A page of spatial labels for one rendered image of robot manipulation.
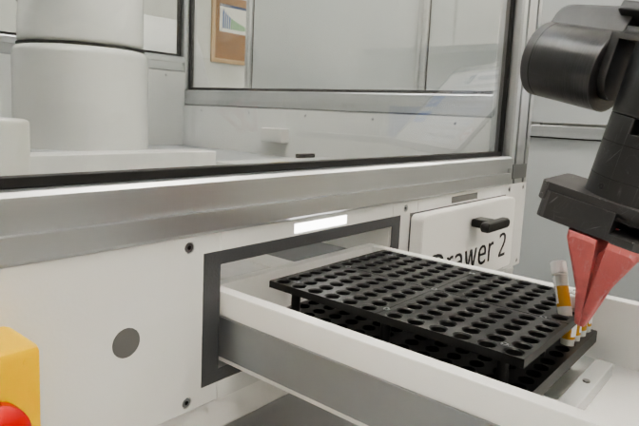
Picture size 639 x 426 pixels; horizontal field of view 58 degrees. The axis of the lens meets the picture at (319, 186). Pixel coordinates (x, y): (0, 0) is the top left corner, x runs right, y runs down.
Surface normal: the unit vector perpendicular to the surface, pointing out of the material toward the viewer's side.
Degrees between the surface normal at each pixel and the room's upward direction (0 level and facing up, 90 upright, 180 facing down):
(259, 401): 90
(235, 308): 90
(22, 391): 90
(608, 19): 63
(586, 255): 112
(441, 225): 90
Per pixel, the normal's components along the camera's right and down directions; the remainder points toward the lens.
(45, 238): 0.77, 0.11
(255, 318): -0.64, 0.07
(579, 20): -0.62, -0.41
